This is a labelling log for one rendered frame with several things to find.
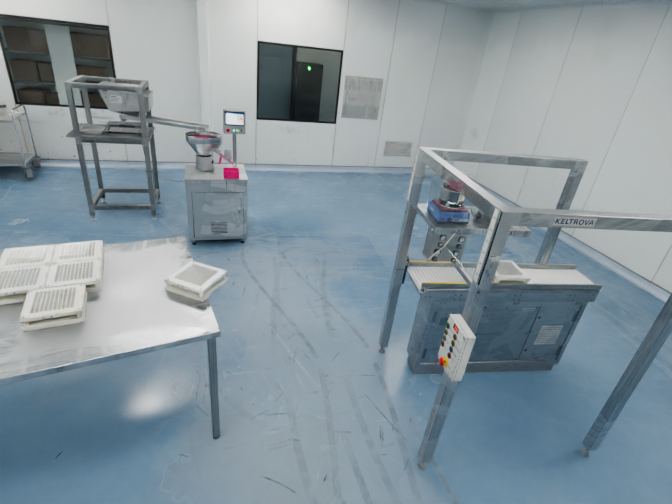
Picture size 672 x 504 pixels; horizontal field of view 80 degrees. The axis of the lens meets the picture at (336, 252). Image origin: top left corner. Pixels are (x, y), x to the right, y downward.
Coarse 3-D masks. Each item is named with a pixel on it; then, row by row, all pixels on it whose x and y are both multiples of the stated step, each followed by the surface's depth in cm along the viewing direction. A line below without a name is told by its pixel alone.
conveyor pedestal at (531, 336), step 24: (432, 312) 272; (456, 312) 276; (504, 312) 283; (528, 312) 286; (552, 312) 290; (576, 312) 293; (432, 336) 284; (480, 336) 291; (504, 336) 294; (528, 336) 298; (552, 336) 302; (408, 360) 313; (432, 360) 295; (480, 360) 303; (504, 360) 307; (528, 360) 311; (552, 360) 314
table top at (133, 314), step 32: (0, 256) 235; (128, 256) 251; (160, 256) 255; (128, 288) 221; (160, 288) 224; (0, 320) 189; (96, 320) 196; (128, 320) 198; (160, 320) 201; (192, 320) 203; (0, 352) 171; (32, 352) 173; (64, 352) 175; (96, 352) 177; (128, 352) 180; (0, 384) 161
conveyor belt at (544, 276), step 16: (416, 272) 272; (432, 272) 274; (448, 272) 277; (464, 272) 279; (528, 272) 290; (544, 272) 292; (560, 272) 295; (576, 272) 298; (512, 288) 268; (528, 288) 270
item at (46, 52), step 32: (0, 32) 522; (32, 32) 531; (64, 32) 540; (96, 32) 550; (32, 64) 547; (64, 64) 557; (96, 64) 567; (32, 96) 564; (64, 96) 574; (96, 96) 585
